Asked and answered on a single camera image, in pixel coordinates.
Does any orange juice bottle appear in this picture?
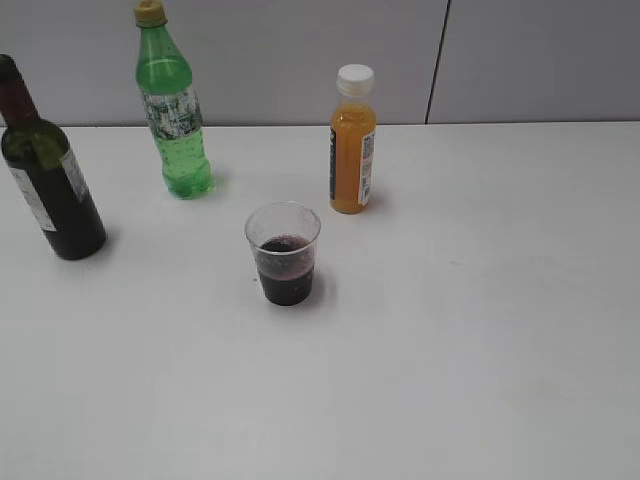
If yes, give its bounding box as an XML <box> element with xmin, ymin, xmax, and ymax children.
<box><xmin>329</xmin><ymin>64</ymin><xmax>377</xmax><ymax>214</ymax></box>

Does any green soda bottle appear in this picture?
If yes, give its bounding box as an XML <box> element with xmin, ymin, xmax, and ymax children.
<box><xmin>134</xmin><ymin>1</ymin><xmax>214</xmax><ymax>199</ymax></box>

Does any dark red wine bottle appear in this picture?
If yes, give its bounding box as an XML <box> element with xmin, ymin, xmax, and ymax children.
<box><xmin>1</xmin><ymin>54</ymin><xmax>107</xmax><ymax>260</ymax></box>

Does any transparent plastic cup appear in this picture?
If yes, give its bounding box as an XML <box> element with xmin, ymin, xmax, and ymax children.
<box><xmin>244</xmin><ymin>201</ymin><xmax>321</xmax><ymax>306</ymax></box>

